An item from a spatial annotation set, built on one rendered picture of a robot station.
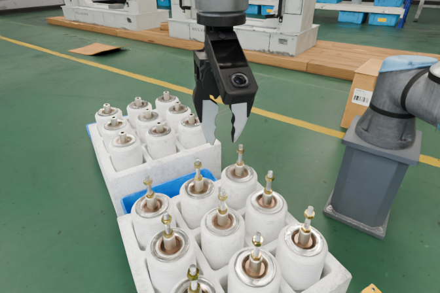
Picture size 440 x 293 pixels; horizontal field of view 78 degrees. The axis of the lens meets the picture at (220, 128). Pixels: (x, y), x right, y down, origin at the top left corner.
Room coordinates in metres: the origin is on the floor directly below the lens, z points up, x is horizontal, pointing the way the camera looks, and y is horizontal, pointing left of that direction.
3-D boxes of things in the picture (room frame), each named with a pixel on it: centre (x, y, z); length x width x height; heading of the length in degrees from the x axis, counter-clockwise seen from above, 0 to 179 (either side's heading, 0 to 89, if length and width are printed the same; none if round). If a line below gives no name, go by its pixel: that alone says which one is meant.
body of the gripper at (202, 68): (0.43, 0.00, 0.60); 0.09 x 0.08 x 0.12; 14
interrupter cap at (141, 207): (0.45, 0.15, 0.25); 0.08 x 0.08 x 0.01
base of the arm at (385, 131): (0.68, -0.48, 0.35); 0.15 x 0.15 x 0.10
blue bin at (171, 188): (0.64, 0.15, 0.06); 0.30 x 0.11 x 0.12; 120
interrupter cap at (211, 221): (0.40, -0.01, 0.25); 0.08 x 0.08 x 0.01
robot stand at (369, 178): (0.68, -0.48, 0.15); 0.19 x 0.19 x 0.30; 55
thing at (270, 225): (0.46, -0.11, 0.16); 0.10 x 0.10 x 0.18
